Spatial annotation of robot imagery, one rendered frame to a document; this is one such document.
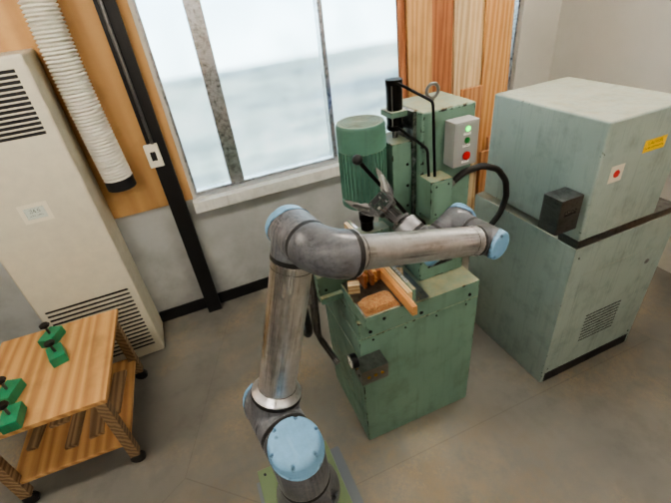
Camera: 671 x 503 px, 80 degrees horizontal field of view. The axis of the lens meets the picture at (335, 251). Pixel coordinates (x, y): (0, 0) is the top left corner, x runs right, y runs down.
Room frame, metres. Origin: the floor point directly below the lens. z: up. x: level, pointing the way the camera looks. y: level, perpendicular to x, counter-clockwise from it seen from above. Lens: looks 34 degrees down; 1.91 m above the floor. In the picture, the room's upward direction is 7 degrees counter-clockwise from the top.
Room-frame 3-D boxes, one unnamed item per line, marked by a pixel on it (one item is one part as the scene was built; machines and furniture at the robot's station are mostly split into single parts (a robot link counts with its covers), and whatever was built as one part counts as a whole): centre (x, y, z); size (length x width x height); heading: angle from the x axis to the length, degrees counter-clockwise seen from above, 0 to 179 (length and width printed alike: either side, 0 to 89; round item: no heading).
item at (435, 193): (1.32, -0.39, 1.22); 0.09 x 0.08 x 0.15; 108
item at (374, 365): (1.11, -0.09, 0.58); 0.12 x 0.08 x 0.08; 108
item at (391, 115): (1.44, -0.27, 1.53); 0.08 x 0.08 x 0.17; 18
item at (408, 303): (1.30, -0.17, 0.92); 0.54 x 0.02 x 0.04; 18
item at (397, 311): (1.36, -0.04, 0.87); 0.61 x 0.30 x 0.06; 18
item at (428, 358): (1.44, -0.25, 0.35); 0.58 x 0.45 x 0.71; 108
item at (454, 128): (1.36, -0.49, 1.40); 0.10 x 0.06 x 0.16; 108
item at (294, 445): (0.63, 0.18, 0.83); 0.17 x 0.15 x 0.18; 27
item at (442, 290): (1.44, -0.26, 0.76); 0.57 x 0.45 x 0.09; 108
